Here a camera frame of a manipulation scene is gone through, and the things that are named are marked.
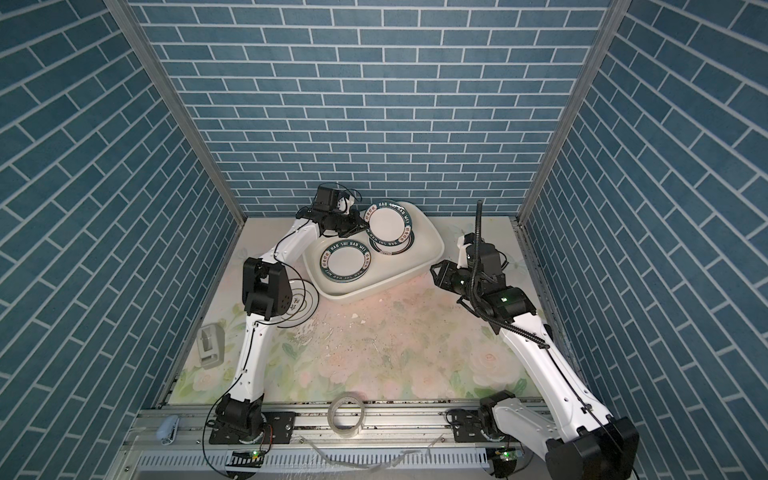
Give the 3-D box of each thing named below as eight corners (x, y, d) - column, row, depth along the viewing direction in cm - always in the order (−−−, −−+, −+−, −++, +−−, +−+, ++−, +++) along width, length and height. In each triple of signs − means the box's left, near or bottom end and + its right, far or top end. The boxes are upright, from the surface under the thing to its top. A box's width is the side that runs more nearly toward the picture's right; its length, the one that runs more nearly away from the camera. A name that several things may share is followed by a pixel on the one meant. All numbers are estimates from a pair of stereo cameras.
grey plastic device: (204, 371, 85) (195, 366, 81) (205, 334, 92) (197, 328, 88) (224, 364, 86) (217, 358, 83) (224, 328, 93) (217, 322, 90)
